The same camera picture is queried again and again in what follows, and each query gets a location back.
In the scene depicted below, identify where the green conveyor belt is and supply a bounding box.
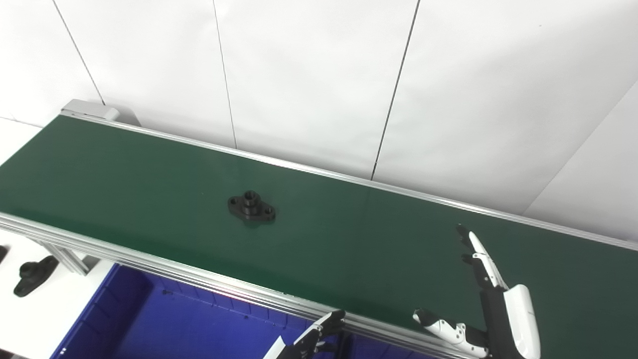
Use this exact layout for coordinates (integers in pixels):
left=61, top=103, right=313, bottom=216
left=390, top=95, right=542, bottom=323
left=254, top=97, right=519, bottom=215
left=0, top=116, right=638, bottom=359
left=0, top=111, right=638, bottom=359

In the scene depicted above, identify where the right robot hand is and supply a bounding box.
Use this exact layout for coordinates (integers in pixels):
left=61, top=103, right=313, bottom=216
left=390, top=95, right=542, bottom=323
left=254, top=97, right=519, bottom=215
left=413, top=224, right=542, bottom=359

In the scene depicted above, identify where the black machined part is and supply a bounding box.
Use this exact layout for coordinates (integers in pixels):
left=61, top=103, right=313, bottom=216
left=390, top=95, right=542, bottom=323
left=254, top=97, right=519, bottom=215
left=13, top=255, right=59, bottom=298

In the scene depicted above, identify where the blue plastic bin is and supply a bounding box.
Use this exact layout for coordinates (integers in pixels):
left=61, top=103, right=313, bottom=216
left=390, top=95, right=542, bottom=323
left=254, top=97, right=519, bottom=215
left=347, top=333, right=434, bottom=359
left=50, top=263, right=345, bottom=359

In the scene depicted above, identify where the black flange part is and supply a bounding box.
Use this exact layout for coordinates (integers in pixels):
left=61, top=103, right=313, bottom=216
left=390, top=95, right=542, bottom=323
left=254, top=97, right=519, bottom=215
left=228, top=190, right=276, bottom=224

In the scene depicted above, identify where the grey conveyor end housing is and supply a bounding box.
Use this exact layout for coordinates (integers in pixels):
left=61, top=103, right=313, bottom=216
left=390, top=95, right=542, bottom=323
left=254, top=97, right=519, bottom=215
left=61, top=99, right=121, bottom=122

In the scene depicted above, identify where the aluminium conveyor leg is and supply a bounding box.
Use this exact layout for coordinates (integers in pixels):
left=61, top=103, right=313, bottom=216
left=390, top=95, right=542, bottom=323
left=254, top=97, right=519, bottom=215
left=36, top=241, right=91, bottom=276

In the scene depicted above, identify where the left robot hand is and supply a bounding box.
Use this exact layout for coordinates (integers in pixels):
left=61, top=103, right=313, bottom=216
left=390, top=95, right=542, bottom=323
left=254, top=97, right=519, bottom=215
left=263, top=310, right=346, bottom=359

